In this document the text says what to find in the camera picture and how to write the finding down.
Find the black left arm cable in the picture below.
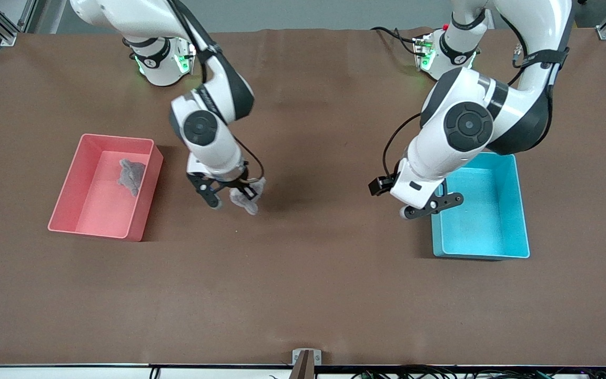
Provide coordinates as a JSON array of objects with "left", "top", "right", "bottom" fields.
[{"left": 383, "top": 11, "right": 530, "bottom": 179}]

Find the small metal bracket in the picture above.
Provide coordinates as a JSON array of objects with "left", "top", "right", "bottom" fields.
[{"left": 292, "top": 348, "right": 322, "bottom": 366}]

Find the blue plastic box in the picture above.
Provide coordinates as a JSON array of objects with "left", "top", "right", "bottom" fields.
[{"left": 429, "top": 152, "right": 531, "bottom": 260}]

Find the black base cable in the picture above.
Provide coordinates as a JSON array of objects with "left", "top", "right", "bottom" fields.
[{"left": 370, "top": 26, "right": 418, "bottom": 56}]

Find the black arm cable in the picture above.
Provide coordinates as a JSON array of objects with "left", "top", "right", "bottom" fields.
[
  {"left": 166, "top": 0, "right": 266, "bottom": 185},
  {"left": 383, "top": 11, "right": 530, "bottom": 179}
]

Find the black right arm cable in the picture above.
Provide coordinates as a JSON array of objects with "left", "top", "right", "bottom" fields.
[{"left": 166, "top": 0, "right": 266, "bottom": 185}]

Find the grey plush toy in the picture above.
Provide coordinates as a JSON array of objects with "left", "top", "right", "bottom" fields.
[
  {"left": 228, "top": 177, "right": 267, "bottom": 216},
  {"left": 117, "top": 158, "right": 147, "bottom": 197}
]

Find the pink plastic box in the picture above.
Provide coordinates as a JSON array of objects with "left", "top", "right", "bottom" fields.
[{"left": 48, "top": 133, "right": 164, "bottom": 242}]

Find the brown post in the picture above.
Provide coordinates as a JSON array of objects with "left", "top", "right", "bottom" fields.
[{"left": 288, "top": 350, "right": 316, "bottom": 379}]

